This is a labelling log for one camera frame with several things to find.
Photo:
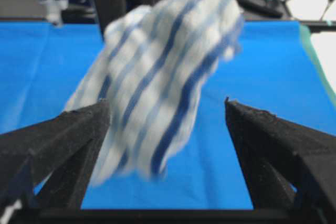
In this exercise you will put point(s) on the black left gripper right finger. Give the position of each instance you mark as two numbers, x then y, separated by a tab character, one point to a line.
285	165

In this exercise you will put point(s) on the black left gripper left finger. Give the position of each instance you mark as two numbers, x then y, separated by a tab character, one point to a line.
49	164

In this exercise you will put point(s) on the white blue-striped towel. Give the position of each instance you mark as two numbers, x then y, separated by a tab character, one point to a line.
151	71

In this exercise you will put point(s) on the blue table cloth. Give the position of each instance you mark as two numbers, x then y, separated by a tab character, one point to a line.
42	65

